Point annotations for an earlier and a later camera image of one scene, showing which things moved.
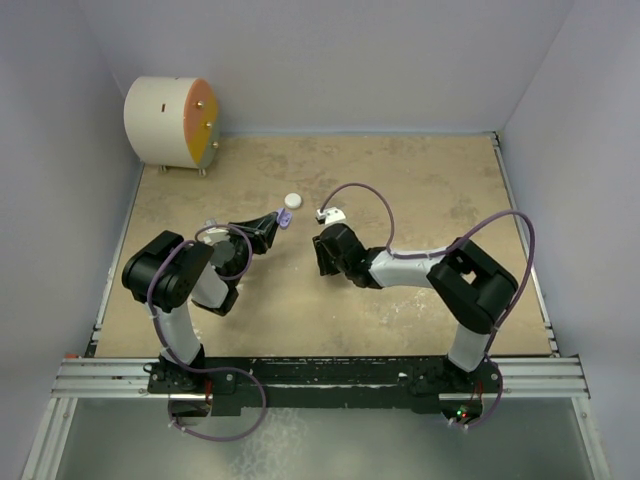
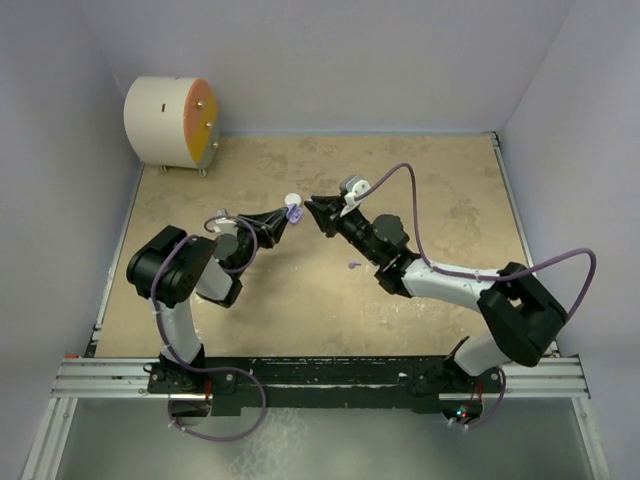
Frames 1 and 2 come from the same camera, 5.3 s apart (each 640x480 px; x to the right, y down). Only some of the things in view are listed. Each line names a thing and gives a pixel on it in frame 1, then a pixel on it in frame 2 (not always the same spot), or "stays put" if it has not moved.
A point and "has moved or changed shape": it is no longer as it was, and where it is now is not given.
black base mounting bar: [236, 385] stays put
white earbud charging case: [293, 201] stays put
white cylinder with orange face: [173, 122] stays put
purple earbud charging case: [284, 218] has moved or changed shape
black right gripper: [325, 267] -> [322, 207]
